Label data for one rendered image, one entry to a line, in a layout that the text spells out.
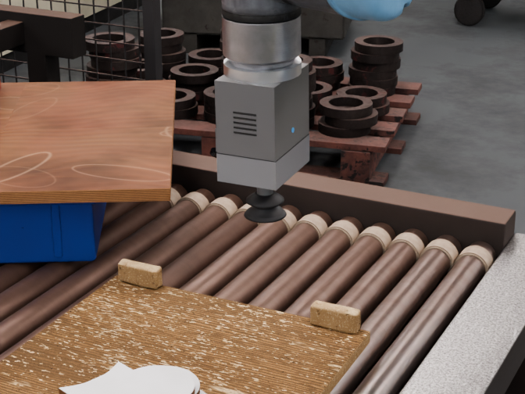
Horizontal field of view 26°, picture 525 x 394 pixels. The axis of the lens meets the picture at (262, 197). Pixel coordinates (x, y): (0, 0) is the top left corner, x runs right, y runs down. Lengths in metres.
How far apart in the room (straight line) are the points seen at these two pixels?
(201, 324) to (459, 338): 0.31
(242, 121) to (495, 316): 0.50
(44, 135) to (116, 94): 0.22
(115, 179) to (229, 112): 0.45
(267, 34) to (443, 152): 3.69
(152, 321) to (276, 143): 0.37
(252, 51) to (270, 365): 0.38
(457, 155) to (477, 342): 3.34
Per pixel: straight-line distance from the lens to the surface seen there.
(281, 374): 1.26
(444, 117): 5.16
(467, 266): 1.56
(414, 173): 4.47
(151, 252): 1.58
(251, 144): 1.08
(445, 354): 1.35
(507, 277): 1.55
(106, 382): 1.17
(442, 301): 1.46
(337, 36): 6.01
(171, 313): 1.39
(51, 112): 1.80
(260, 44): 1.05
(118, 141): 1.66
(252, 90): 1.06
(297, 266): 1.54
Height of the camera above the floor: 1.58
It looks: 22 degrees down
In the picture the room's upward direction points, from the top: straight up
